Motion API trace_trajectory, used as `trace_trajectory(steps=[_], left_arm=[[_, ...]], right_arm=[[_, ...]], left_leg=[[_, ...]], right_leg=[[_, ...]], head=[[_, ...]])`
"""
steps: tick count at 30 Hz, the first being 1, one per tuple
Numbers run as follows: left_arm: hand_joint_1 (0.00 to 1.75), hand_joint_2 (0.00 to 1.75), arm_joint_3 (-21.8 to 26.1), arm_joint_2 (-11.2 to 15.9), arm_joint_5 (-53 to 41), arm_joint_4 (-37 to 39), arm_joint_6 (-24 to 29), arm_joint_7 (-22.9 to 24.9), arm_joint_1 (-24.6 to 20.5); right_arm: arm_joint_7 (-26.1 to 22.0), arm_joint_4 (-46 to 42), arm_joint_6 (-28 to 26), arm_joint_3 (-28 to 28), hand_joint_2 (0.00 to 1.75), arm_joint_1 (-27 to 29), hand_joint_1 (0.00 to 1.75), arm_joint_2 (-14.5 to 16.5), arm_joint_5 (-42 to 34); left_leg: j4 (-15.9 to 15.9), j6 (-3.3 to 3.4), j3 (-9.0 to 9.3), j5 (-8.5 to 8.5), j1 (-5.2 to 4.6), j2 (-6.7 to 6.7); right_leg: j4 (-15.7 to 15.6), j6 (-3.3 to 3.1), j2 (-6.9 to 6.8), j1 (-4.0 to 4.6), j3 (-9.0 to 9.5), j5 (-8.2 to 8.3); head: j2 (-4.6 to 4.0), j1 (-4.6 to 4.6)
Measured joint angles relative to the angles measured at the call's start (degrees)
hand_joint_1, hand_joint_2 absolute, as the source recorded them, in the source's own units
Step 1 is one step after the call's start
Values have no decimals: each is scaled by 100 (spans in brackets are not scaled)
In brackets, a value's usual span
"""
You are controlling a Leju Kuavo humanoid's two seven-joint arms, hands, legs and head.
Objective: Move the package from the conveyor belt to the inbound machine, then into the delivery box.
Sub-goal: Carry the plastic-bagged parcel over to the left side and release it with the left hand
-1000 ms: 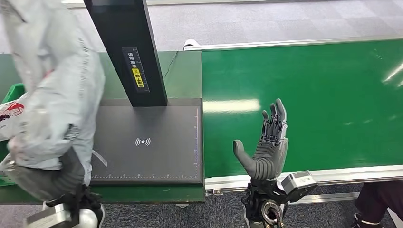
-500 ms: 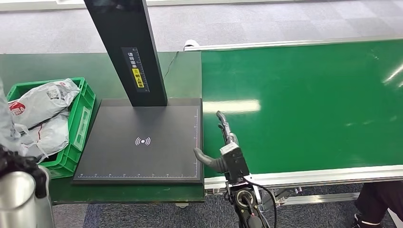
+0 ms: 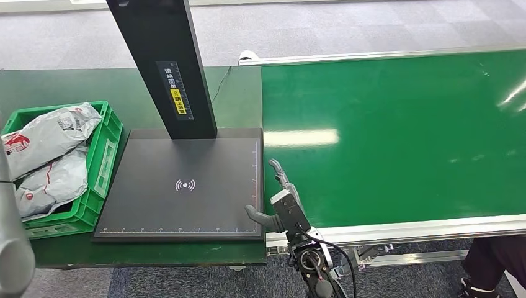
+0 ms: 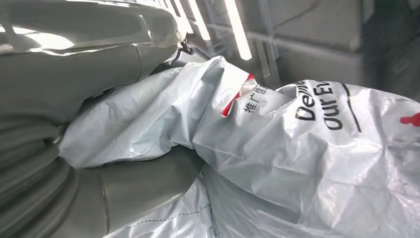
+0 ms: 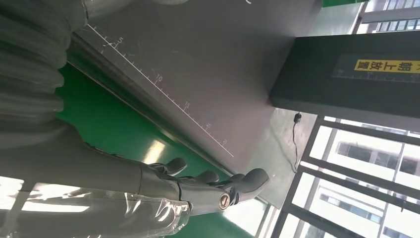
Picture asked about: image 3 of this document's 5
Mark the green conveyor belt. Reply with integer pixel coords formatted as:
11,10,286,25
261,50,526,229

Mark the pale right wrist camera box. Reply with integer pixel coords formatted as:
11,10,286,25
270,189,312,236

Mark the aluminium conveyor side rail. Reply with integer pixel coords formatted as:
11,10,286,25
266,214,526,256
238,44,526,66

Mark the green plastic crate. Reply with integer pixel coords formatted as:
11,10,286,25
0,101,123,240

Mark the grey courier bag large red print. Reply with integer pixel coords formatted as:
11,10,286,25
2,102,103,182

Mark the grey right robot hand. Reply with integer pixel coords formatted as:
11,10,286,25
244,159,299,233

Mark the metal conveyor support bracket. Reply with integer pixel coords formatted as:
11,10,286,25
334,243,470,281

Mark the person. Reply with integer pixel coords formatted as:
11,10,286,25
458,236,526,298

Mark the grey courier bag red line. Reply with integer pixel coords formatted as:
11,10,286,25
14,146,89,223

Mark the black inbound scanner machine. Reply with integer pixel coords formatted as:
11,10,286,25
92,0,265,243

